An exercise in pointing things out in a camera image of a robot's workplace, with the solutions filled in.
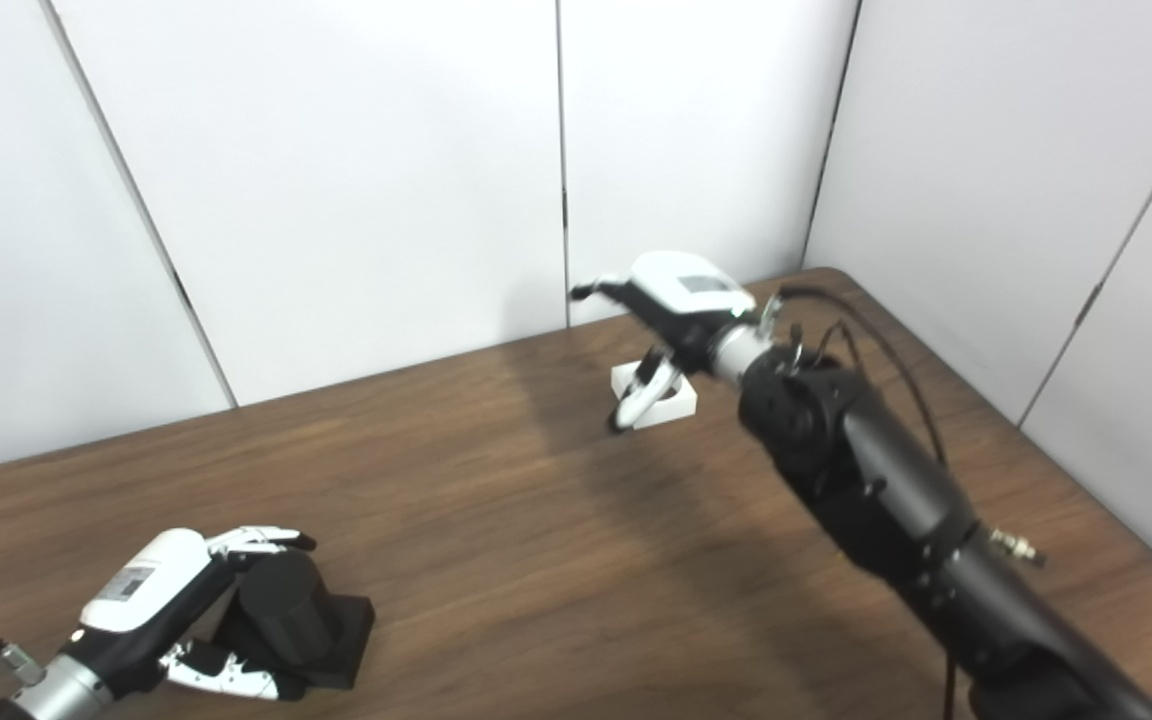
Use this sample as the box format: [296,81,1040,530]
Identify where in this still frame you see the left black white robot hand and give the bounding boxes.
[71,525,319,701]

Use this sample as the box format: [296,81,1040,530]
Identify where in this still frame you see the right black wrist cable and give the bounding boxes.
[758,284,1047,720]

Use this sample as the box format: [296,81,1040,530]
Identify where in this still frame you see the black peg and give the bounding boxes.
[206,548,377,693]

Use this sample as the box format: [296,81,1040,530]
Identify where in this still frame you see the right arm thin black wires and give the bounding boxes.
[786,318,865,379]

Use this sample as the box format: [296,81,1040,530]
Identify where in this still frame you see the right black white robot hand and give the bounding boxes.
[569,250,759,436]

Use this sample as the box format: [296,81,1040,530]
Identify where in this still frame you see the white square piece with hole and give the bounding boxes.
[610,357,699,432]

